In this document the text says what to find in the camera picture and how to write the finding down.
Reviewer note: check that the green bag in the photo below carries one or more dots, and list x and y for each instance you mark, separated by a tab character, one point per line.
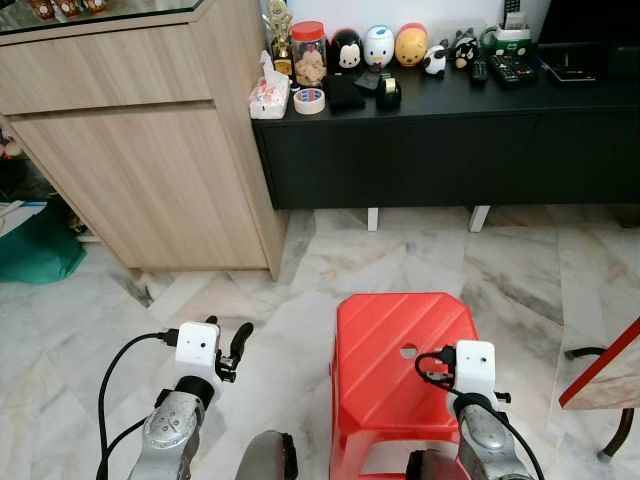
45	260

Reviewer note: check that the marble-pattern table board red edge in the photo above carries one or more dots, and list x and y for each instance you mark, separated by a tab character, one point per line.
610	375

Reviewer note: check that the black curved table foot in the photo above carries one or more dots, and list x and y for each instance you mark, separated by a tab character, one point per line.
585	352

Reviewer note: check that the white blue box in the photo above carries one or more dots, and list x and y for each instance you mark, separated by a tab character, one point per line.
20	218

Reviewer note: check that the black low sideboard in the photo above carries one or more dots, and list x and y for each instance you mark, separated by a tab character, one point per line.
450	150

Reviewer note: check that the small white black animal figure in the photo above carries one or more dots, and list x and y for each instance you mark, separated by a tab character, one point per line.
435	60

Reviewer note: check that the gold trophy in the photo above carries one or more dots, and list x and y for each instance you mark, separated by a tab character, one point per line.
282	45

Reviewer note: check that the robot left leg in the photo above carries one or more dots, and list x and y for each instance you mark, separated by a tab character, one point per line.
265	458

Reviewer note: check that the light wooden cabinet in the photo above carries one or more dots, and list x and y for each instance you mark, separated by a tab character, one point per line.
150	170

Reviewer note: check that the black television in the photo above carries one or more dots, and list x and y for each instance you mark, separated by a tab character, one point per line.
600	20

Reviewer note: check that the red plastic stool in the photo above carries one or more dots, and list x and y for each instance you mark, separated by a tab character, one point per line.
390	400

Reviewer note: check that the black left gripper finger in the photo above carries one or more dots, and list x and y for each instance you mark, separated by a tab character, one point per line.
212	321
240	342

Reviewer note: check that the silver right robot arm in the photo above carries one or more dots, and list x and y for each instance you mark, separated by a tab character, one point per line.
490	440

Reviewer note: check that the green mug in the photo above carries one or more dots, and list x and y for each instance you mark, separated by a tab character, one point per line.
510	40

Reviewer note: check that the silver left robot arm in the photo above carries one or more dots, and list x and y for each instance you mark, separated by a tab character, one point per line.
172	430

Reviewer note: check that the black mouse egg figure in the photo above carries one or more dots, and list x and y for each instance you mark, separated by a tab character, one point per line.
346	45

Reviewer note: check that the black flat box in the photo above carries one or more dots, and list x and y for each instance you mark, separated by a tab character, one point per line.
570	68

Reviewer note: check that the pink white tissue pack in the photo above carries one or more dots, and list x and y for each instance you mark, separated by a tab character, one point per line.
268	98

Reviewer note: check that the black table leg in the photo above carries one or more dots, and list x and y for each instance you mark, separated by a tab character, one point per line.
617	432

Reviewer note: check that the red-lidded snack jar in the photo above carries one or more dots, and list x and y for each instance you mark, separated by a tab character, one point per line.
309	60

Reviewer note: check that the white duck egg figure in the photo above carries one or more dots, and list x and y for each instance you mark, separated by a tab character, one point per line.
379	45

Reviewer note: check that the black pouch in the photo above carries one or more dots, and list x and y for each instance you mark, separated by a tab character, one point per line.
347	92

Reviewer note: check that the grey remote control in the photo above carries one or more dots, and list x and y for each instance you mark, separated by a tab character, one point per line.
511	12

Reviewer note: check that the dark ornament figurines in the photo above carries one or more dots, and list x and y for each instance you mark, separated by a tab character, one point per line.
65	8

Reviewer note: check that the white tape roll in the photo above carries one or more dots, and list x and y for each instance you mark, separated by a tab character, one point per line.
298	103

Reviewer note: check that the black cat figure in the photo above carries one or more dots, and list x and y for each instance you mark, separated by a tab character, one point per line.
463	48

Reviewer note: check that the small black remote control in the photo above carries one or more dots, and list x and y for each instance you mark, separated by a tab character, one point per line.
479	70

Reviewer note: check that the yellow bear egg figure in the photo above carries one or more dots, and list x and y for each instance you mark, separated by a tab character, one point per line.
411	45

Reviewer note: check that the black tape dispenser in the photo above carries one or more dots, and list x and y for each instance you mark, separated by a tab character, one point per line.
388	95

